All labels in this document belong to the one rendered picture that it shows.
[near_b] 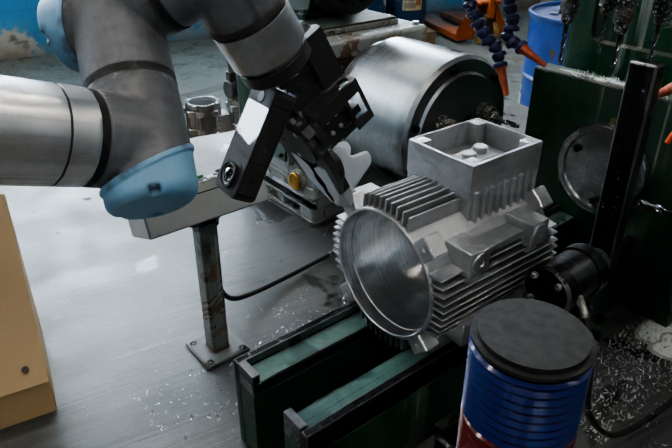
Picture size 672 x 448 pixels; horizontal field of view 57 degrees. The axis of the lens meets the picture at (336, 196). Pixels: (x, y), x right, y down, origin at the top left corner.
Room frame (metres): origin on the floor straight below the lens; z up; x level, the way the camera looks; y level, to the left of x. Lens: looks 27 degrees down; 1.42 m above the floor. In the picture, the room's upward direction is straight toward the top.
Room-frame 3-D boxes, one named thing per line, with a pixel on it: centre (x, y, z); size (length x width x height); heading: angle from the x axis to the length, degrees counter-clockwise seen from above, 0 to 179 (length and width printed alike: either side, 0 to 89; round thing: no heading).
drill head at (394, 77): (1.09, -0.12, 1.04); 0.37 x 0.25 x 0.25; 38
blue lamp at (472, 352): (0.24, -0.10, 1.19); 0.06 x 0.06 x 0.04
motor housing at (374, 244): (0.65, -0.13, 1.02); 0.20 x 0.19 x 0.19; 127
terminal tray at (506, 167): (0.67, -0.16, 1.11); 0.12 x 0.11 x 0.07; 127
